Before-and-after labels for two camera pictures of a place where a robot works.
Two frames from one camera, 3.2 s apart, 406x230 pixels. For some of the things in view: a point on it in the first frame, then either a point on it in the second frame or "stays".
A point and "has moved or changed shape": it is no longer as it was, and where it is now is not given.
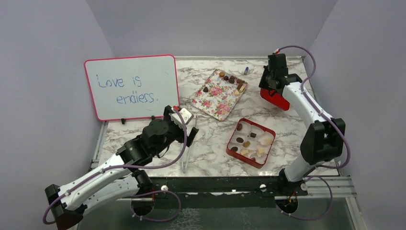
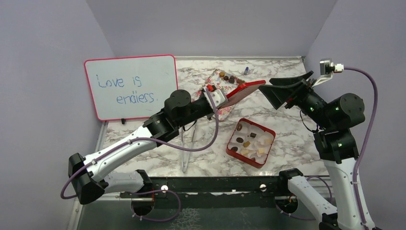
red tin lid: x=276 y=99 has moved or changed shape
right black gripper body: x=265 y=82 -> x=309 y=100
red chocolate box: x=250 y=143 stays
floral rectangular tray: x=218 y=94 stays
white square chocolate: x=268 y=141 stays
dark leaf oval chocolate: x=240 y=140 stays
